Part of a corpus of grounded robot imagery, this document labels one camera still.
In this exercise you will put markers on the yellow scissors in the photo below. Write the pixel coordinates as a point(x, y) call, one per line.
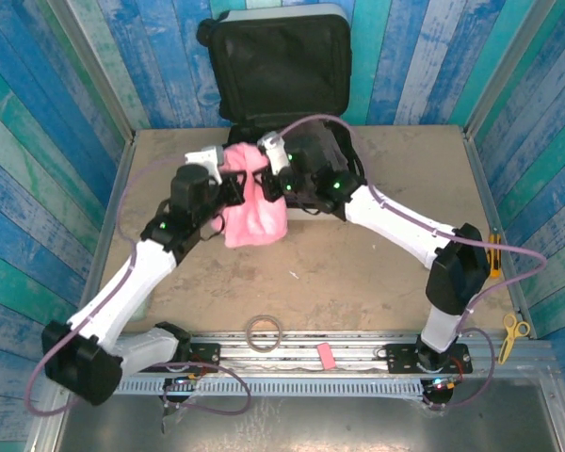
point(511, 336)

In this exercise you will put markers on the white hard-shell suitcase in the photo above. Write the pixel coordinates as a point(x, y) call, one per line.
point(282, 61)

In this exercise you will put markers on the small white scrap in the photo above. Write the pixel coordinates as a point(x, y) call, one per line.
point(294, 274)

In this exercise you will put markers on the aluminium mounting rail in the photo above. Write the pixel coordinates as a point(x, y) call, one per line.
point(358, 350)

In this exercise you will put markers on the pink eraser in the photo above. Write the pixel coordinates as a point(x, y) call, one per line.
point(327, 358)

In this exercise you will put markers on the pink towel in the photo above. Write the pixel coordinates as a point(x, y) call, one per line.
point(256, 216)

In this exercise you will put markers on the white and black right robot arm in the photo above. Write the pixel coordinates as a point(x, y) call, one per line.
point(405, 226)

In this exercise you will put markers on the small circuit board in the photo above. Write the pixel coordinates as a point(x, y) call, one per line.
point(183, 381)
point(440, 383)

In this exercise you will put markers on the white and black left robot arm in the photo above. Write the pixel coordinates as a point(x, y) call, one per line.
point(122, 292)

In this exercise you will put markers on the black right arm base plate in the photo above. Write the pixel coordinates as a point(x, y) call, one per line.
point(400, 358)

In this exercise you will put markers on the yellow utility knife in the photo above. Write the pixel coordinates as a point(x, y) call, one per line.
point(494, 259)

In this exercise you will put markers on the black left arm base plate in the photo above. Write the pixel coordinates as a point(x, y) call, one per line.
point(207, 353)

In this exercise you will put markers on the aluminium corner post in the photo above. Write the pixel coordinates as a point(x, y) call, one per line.
point(510, 61)
point(92, 61)

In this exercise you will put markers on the steel sheet tray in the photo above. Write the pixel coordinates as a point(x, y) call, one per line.
point(358, 424)

